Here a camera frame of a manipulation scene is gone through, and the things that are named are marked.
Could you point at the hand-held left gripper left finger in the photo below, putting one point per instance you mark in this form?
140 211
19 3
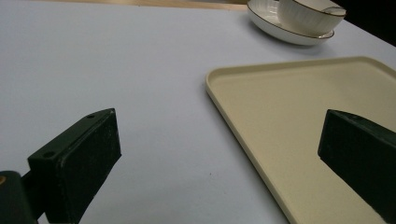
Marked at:
74 165

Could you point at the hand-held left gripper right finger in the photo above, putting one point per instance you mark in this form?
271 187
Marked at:
361 152

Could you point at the cream plastic tray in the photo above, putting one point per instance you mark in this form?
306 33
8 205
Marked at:
280 109

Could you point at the white ribbed cup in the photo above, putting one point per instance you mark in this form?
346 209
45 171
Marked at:
306 18

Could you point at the white ribbed saucer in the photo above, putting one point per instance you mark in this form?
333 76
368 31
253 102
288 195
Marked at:
267 21

